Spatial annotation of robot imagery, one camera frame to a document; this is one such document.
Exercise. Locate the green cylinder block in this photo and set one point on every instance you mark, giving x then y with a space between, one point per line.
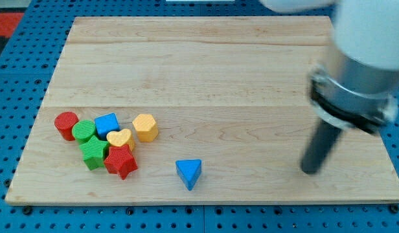
83 130

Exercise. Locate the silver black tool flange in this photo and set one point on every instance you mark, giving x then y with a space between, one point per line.
346 93

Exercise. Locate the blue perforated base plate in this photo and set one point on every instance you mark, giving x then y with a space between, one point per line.
31 41

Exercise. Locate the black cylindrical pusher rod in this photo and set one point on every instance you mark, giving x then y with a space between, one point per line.
319 147

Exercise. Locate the yellow hexagon block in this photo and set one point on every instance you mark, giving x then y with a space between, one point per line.
146 127

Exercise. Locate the yellow heart block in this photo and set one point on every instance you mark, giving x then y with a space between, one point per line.
121 138

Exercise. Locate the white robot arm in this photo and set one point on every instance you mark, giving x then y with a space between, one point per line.
368 31

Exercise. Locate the green star block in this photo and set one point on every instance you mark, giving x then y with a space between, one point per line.
94 152

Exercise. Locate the wooden board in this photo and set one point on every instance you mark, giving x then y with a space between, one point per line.
230 91

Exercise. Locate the red cylinder block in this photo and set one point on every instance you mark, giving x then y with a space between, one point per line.
64 123

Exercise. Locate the blue triangle block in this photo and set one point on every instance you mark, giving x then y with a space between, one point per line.
189 171

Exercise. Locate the blue cube block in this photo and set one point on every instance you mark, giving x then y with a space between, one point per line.
105 124

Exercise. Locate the red star block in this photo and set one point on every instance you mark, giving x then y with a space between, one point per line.
120 161

